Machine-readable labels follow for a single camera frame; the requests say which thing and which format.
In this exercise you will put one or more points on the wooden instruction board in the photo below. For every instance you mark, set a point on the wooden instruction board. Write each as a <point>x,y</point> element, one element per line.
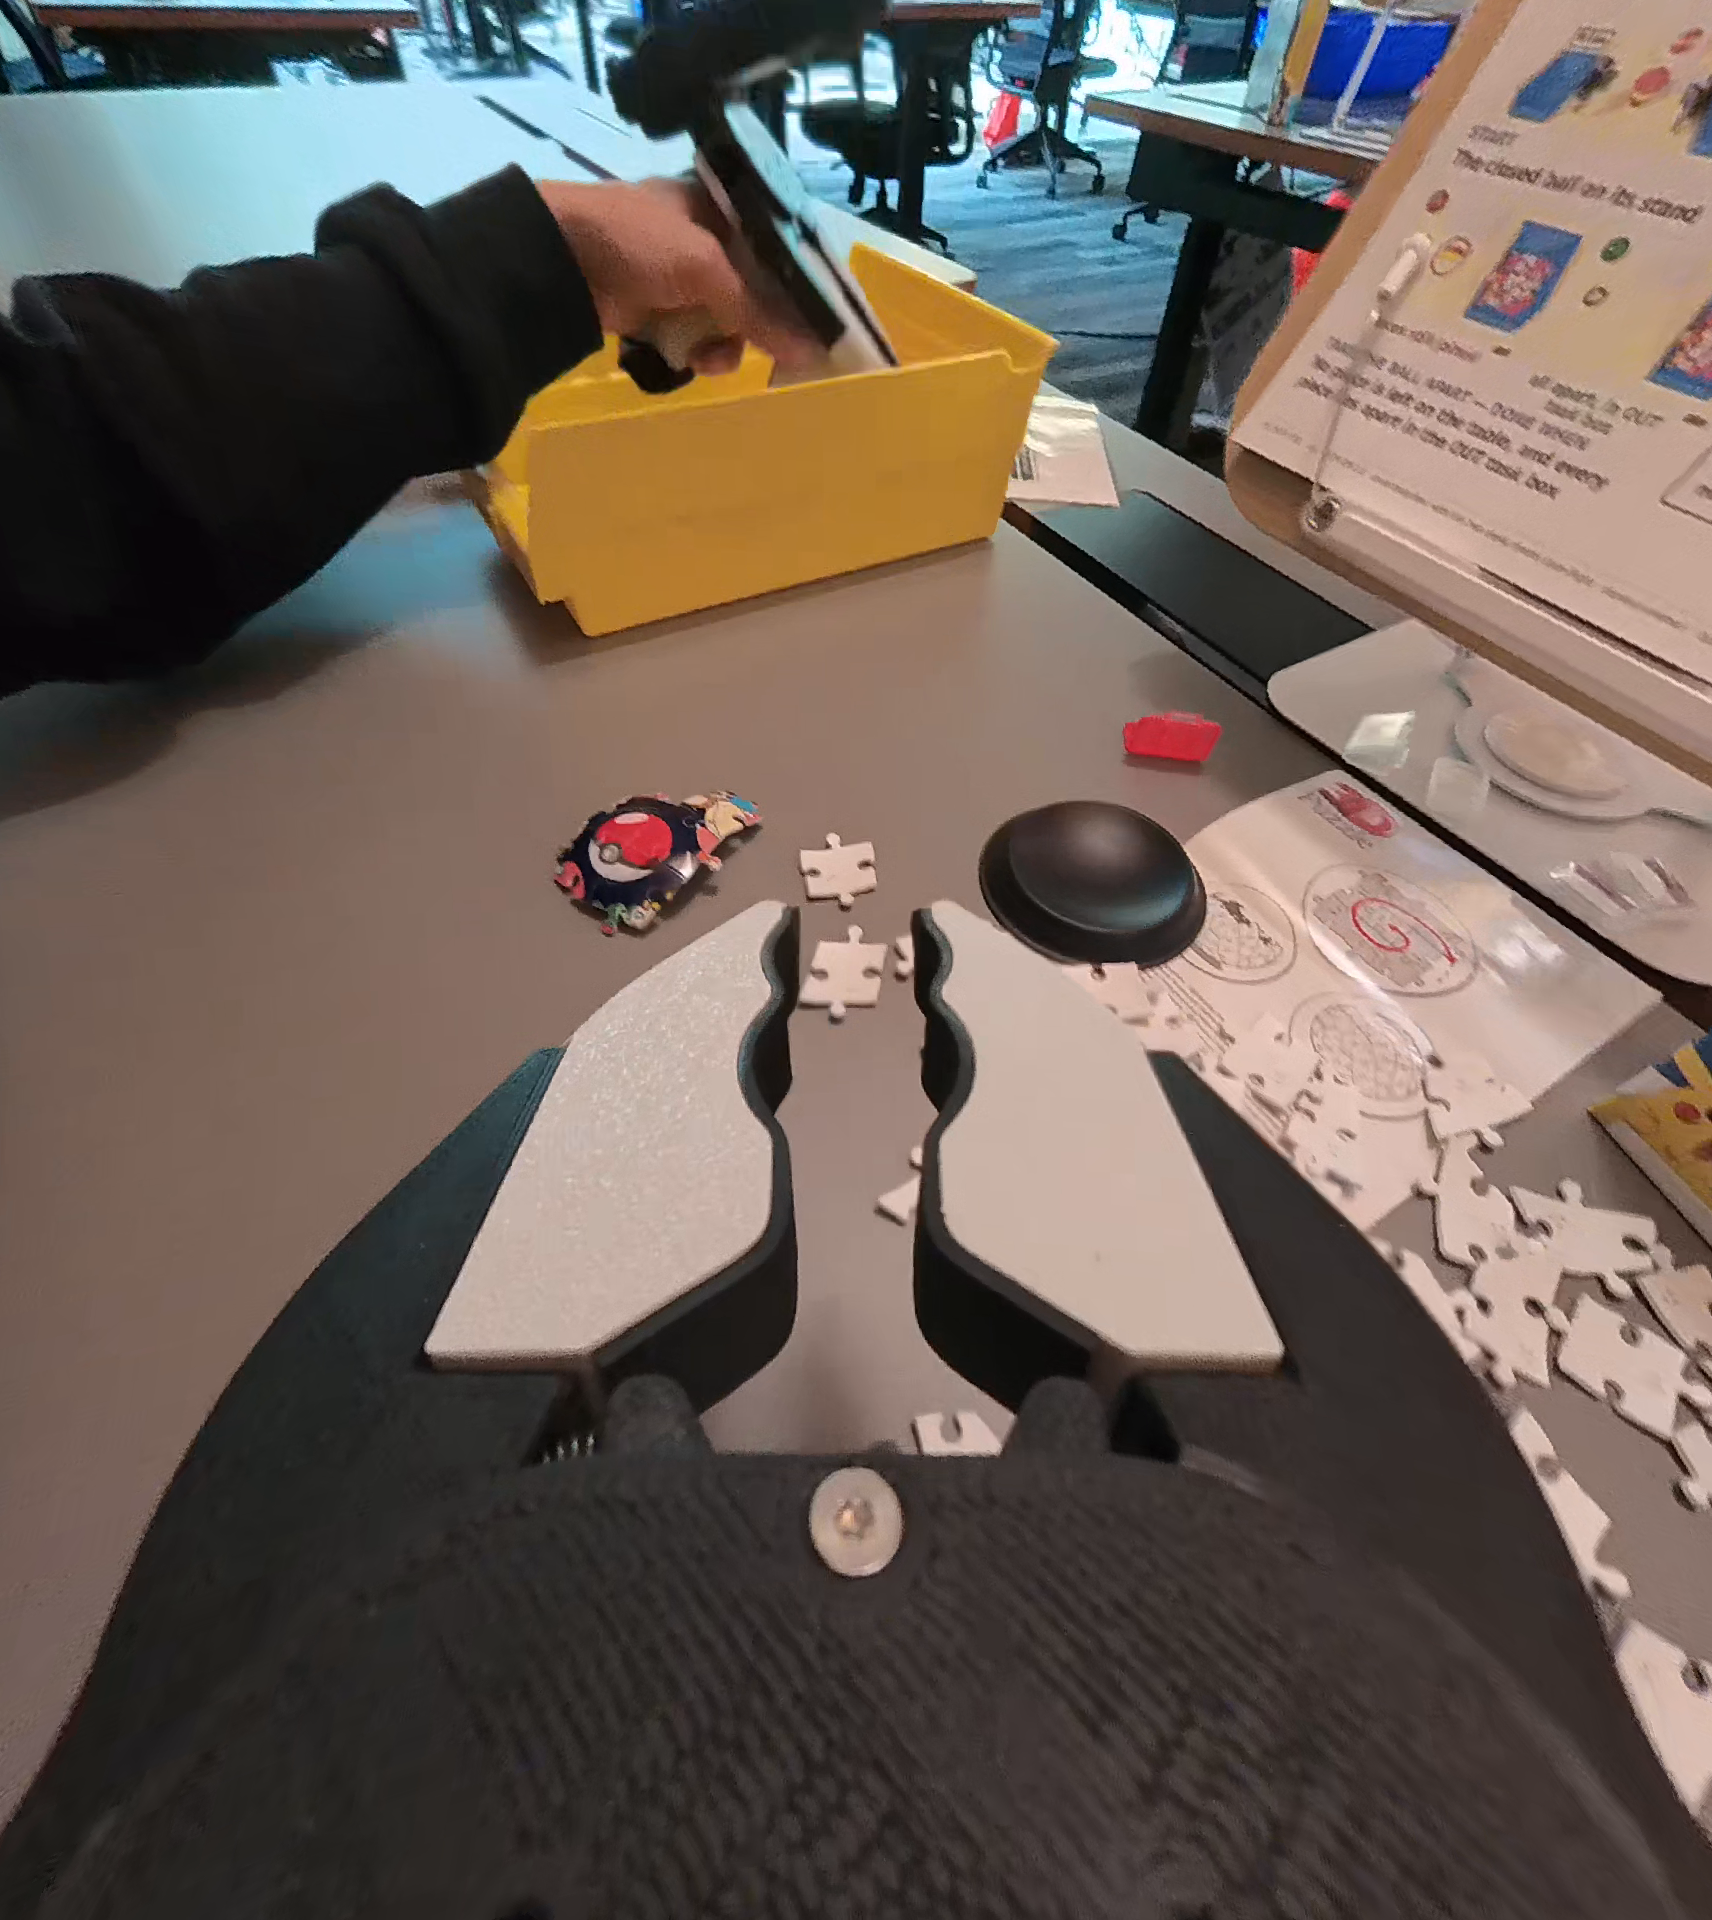
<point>1576,300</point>

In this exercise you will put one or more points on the black round stand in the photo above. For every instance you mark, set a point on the black round stand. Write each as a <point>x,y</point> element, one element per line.
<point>1092,885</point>

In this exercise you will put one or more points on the white marker pen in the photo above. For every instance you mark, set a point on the white marker pen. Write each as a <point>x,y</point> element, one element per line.
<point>1404,278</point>

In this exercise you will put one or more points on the white barcode paper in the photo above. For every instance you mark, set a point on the white barcode paper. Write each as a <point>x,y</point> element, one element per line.
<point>1066,451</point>

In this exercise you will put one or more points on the black desk pad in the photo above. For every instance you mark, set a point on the black desk pad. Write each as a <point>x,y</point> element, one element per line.
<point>1186,600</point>

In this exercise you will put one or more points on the white board stand base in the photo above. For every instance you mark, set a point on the white board stand base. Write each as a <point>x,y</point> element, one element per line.
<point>1337,690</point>

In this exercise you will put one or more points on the person's left forearm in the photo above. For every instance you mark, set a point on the person's left forearm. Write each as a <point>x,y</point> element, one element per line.
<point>196,435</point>

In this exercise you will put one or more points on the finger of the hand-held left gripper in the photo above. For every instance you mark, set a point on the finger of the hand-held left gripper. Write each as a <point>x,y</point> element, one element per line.
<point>818,240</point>

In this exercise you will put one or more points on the person's left hand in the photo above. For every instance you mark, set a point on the person's left hand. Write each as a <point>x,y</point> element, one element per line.
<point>647,262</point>

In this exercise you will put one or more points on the small clear plastic packet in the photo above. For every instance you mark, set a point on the small clear plastic packet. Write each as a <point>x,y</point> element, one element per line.
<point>1620,885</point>

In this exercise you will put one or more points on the white round disc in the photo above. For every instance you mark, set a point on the white round disc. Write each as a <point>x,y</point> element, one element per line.
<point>1547,758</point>

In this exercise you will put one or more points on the white instruction sheet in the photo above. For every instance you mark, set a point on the white instruction sheet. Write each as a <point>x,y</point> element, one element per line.
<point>1547,991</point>

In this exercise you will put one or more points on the blue storage bin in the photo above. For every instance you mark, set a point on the blue storage bin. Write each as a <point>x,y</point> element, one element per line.
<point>1381,45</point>

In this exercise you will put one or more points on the wooden office desk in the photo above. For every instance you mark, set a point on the wooden office desk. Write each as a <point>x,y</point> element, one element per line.
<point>1247,128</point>

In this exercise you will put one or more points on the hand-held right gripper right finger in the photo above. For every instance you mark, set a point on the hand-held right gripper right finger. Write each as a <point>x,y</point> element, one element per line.
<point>1081,1184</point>

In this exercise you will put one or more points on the pile of white puzzle pieces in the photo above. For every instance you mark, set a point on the pile of white puzzle pieces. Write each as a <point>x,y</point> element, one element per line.
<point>1620,1351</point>

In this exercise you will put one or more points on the colourful assembled puzzle section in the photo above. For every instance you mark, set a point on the colourful assembled puzzle section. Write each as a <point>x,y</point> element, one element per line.
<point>647,862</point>

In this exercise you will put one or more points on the red plastic part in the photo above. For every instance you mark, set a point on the red plastic part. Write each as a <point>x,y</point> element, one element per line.
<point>1171,741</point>

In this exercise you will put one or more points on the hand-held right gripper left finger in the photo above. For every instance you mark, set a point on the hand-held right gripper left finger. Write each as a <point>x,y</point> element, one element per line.
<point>617,1184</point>

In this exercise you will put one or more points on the white puzzle piece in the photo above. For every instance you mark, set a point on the white puzzle piece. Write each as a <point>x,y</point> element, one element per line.
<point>841,972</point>
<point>839,870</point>

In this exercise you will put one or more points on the yellow plastic bin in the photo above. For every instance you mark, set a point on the yellow plastic bin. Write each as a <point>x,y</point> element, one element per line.
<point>767,480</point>

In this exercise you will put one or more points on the black office chair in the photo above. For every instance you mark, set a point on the black office chair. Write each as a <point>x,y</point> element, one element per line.
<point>1051,75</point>
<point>900,135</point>

